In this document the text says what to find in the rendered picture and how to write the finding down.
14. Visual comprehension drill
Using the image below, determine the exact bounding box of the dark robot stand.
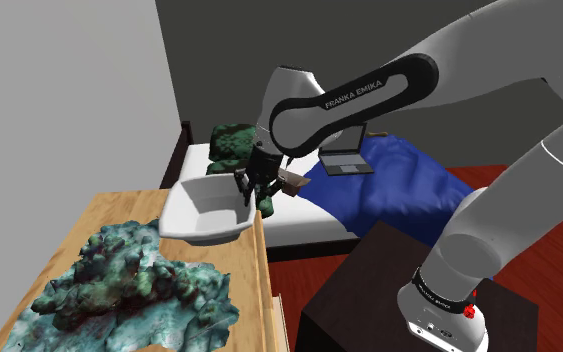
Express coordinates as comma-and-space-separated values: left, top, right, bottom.
294, 220, 540, 352

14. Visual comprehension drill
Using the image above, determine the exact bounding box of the white square bowl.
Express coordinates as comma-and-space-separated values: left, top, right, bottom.
157, 173, 258, 247

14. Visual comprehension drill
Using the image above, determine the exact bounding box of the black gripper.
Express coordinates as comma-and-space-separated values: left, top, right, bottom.
233, 145, 289, 208

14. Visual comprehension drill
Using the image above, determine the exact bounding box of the bed with blue blanket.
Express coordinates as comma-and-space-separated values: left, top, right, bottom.
158, 120, 496, 282

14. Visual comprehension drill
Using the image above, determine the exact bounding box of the teal green lumpy figure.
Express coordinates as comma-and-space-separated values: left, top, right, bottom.
4, 219, 241, 352

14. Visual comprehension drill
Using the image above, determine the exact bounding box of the wooden chest of drawers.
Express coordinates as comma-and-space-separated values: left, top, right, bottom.
0, 188, 292, 352

